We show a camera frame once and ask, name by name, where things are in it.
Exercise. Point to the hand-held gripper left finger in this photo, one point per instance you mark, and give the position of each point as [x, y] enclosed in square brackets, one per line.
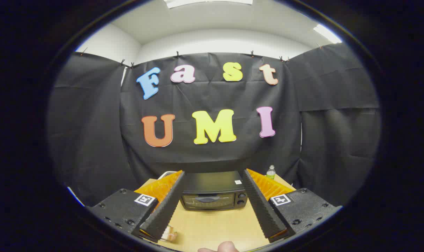
[164, 210]

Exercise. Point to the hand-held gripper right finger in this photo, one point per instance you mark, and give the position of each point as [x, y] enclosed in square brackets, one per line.
[262, 210]

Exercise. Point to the lettuce sandwich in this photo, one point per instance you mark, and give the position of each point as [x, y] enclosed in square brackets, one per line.
[170, 233]

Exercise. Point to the black toaster oven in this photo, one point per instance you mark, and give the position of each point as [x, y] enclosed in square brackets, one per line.
[212, 182]

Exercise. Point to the white pop-up toaster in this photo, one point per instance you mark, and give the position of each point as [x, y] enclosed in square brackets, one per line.
[168, 172]

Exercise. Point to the green label plastic bottle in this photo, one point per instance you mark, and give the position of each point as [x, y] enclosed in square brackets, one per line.
[271, 173]

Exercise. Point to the black backdrop cloth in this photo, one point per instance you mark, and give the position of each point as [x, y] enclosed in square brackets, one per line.
[93, 122]

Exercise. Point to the ceiling light panel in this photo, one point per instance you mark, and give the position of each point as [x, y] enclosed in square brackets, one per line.
[327, 33]
[208, 2]

